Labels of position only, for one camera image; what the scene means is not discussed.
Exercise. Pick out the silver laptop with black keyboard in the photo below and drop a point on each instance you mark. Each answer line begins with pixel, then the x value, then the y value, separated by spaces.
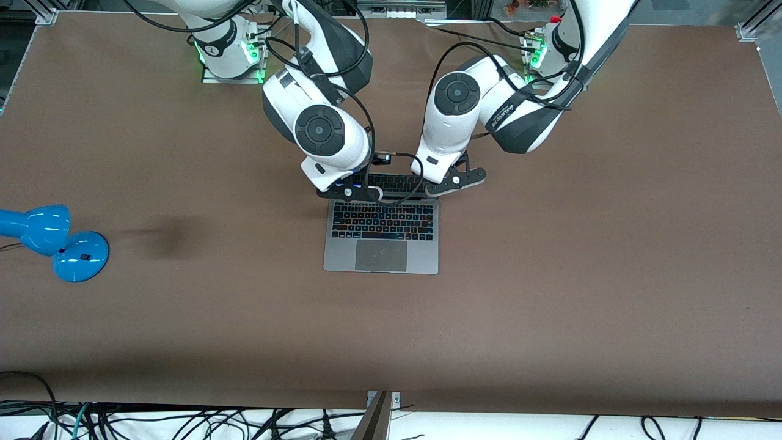
pixel 382 256

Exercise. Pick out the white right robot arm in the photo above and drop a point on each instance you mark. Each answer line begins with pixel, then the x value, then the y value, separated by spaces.
pixel 317 128

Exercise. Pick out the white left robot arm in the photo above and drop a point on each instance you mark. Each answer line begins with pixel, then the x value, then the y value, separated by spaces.
pixel 455 95

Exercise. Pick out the brown table cover sheet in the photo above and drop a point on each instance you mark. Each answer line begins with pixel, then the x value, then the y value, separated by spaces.
pixel 550 275

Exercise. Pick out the white power strip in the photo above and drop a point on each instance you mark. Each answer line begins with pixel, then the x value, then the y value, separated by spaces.
pixel 400 9

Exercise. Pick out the orange green toy items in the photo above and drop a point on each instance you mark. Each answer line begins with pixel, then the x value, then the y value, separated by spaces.
pixel 519 6

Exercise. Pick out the blue desk lamp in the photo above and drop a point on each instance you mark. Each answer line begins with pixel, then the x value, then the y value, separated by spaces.
pixel 79 256

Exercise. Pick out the aluminium corner profile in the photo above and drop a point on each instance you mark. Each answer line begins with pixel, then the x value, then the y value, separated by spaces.
pixel 46 15
pixel 748 27

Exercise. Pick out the small silver mounting bracket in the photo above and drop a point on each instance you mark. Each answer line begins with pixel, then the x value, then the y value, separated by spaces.
pixel 396 400

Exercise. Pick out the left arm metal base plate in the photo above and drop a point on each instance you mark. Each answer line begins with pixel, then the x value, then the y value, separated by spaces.
pixel 529 73

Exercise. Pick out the dark metal camera post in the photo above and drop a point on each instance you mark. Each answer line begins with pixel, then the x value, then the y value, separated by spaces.
pixel 372 425

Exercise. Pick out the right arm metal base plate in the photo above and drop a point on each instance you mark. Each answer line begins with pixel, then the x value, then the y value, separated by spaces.
pixel 211 79

